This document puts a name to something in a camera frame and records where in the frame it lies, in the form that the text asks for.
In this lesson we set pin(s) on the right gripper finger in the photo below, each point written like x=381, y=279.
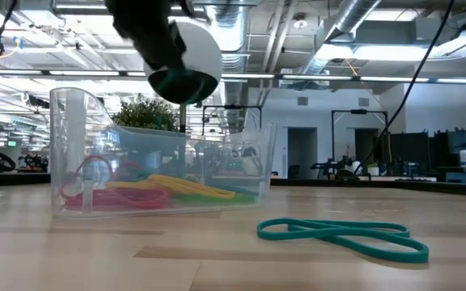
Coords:
x=164, y=48

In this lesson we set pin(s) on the teal rubber band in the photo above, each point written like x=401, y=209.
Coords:
x=237, y=189
x=265, y=233

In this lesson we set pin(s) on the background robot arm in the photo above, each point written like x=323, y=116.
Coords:
x=330, y=165

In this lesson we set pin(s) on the white globe table lamp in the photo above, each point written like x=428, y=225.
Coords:
x=204, y=48

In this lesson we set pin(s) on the small green potted plant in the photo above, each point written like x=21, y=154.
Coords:
x=144, y=115

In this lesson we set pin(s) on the ceiling light strip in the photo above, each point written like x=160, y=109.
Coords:
x=83, y=73
x=318, y=77

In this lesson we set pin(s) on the clear plastic bag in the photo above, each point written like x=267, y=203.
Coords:
x=257, y=169

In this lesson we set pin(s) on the green rubber band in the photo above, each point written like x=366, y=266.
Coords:
x=217, y=199

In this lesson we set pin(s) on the dark doorway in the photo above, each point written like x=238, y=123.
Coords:
x=302, y=153

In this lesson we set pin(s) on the green exit sign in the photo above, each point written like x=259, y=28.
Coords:
x=11, y=143

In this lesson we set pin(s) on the black partition panel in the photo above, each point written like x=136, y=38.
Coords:
x=409, y=153

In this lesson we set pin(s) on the white container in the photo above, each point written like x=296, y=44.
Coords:
x=465, y=158

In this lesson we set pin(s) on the black rig frame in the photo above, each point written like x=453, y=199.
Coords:
x=358, y=111
x=233, y=106

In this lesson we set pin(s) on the wall air vent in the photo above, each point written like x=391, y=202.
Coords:
x=363, y=102
x=302, y=101

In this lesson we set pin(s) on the silver ventilation duct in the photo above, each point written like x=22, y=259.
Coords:
x=354, y=16

